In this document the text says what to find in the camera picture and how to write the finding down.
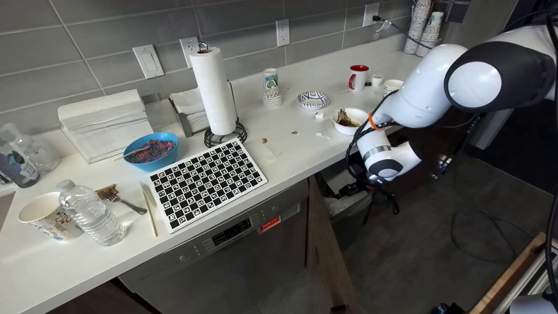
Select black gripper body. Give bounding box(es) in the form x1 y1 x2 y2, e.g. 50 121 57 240
345 163 387 198

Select clear plastic bin bag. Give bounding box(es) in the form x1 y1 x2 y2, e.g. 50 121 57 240
320 167 357 217

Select white ceramic bowl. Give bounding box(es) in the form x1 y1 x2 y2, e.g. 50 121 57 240
333 106 371 135

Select blue plastic bowl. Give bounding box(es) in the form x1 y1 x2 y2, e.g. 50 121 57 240
122 130 183 174

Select open cabinet door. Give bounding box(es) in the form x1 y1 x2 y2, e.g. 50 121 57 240
305 174 364 314

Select brown wooden cabinet front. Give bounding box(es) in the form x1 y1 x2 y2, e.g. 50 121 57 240
399 111 486 223

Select green patterned paper cup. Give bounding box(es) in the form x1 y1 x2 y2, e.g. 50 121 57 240
382 78 406 97

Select red and white mug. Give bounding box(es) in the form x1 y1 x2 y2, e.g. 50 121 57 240
347 62 371 94

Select small upturned paper cup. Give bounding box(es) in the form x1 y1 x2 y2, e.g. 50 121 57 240
261 66 282 109

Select steel dishwasher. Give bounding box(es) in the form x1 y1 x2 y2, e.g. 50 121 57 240
118 179 312 314

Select black white checkered mat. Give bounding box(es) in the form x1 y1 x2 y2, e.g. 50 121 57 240
146 137 268 233

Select short stack of paper cups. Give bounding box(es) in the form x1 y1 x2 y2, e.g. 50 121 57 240
415 10 446 50

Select tall stack of paper cups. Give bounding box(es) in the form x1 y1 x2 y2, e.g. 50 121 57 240
402 0 432 57

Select white paper towel roll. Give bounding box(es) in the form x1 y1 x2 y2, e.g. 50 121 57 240
188 45 239 135

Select dark purple food scraps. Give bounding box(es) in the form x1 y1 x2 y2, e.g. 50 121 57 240
129 137 176 165

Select metal fork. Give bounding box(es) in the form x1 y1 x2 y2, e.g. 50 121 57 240
111 189 148 216

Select brown food lump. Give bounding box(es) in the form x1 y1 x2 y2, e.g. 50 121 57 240
94 182 120 202

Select clear plastic water bottle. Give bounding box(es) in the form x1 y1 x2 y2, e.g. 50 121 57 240
55 177 134 247

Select brown patterned paper cup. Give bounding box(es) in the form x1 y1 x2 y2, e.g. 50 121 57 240
15 189 83 242

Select clear plastic container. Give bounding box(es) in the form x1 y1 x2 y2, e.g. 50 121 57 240
0 120 62 188

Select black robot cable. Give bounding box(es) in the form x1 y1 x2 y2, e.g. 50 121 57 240
345 88 402 196

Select small metal cable fitting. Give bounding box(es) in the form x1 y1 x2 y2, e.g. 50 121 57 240
432 153 453 179

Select grey metal frame beam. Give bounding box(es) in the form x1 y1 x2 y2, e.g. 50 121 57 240
467 106 516 151

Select black wire towel holder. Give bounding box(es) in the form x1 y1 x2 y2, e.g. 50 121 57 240
197 39 249 148

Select long thin power cable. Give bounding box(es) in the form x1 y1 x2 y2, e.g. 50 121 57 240
371 13 525 263

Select white wall outlet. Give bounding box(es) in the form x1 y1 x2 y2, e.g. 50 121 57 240
178 34 202 69
273 17 291 48
361 1 382 29

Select wooden frame with rails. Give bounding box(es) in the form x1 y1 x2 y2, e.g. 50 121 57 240
469 230 558 314

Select white wall switch plate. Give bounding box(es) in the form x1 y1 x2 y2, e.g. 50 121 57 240
130 43 165 80

